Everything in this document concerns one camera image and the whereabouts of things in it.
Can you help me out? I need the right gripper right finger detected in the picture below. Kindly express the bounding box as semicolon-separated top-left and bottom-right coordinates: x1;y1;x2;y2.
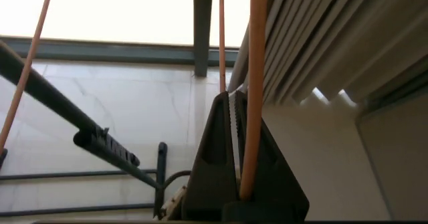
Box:
222;90;310;222

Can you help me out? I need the black clothes rack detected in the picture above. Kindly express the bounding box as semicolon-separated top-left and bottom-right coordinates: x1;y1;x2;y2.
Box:
0;39;169;219

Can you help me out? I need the beige curtain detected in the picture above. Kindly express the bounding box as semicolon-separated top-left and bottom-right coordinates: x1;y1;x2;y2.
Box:
227;0;428;118

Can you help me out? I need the window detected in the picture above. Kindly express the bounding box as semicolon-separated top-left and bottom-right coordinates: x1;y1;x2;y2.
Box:
0;0;251;78

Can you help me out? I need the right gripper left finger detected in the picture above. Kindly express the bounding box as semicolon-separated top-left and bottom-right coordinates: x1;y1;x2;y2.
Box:
181;90;241;222

